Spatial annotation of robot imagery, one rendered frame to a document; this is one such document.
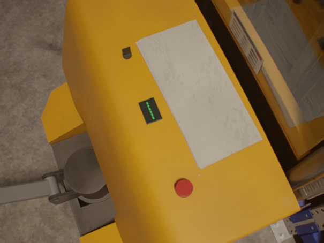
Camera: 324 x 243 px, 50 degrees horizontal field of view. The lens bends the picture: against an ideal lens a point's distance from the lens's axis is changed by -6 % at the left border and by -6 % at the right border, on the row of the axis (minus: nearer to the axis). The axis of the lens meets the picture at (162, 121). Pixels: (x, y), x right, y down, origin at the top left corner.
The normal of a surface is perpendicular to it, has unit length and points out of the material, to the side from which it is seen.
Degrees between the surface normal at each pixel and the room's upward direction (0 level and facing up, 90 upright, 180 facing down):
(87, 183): 0
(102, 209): 0
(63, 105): 22
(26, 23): 0
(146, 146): 14
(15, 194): 38
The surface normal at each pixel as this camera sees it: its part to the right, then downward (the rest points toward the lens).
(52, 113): -0.35, -0.19
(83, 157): 0.00, -0.34
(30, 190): 0.58, -0.48
